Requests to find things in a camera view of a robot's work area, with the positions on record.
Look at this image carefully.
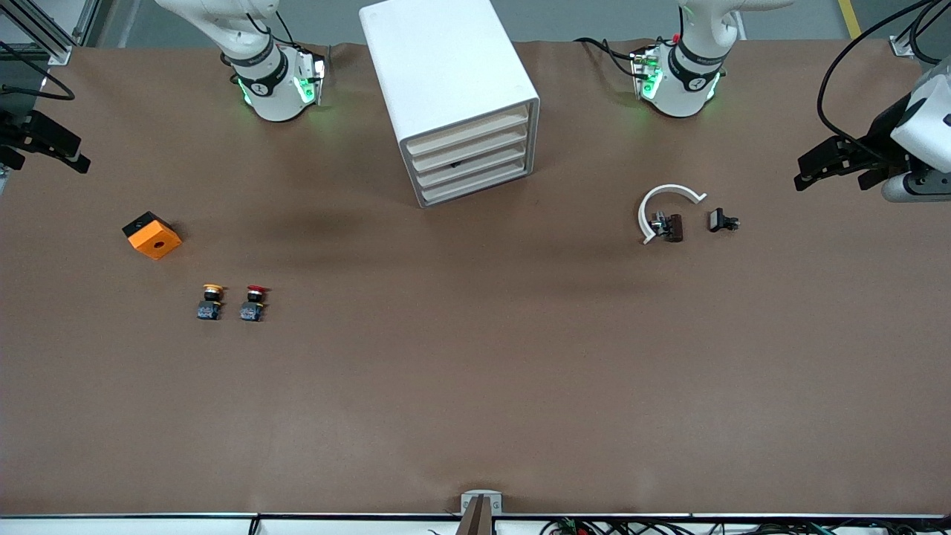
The yellow push button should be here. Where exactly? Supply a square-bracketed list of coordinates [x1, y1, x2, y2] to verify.
[197, 283, 227, 322]

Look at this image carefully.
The red push button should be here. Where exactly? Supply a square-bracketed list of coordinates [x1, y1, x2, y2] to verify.
[239, 284, 270, 323]

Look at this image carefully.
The orange box with hole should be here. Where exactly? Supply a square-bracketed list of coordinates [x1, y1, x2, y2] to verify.
[122, 211, 183, 261]

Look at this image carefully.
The brown and black connector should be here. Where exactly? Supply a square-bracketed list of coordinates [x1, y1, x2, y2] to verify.
[649, 212, 684, 244]

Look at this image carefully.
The aluminium frame bar with foot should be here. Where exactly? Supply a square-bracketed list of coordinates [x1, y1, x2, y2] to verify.
[0, 0, 73, 66]
[890, 0, 951, 59]

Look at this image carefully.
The white curved plastic ring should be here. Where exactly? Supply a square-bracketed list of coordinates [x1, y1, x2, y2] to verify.
[638, 184, 708, 245]

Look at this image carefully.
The white table edge rail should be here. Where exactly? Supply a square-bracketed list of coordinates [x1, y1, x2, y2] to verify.
[0, 511, 951, 535]

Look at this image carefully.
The grey metal bracket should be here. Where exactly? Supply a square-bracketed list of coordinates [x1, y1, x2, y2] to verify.
[460, 490, 503, 516]

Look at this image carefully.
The brown camera post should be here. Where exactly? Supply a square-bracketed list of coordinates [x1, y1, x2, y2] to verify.
[455, 496, 497, 535]

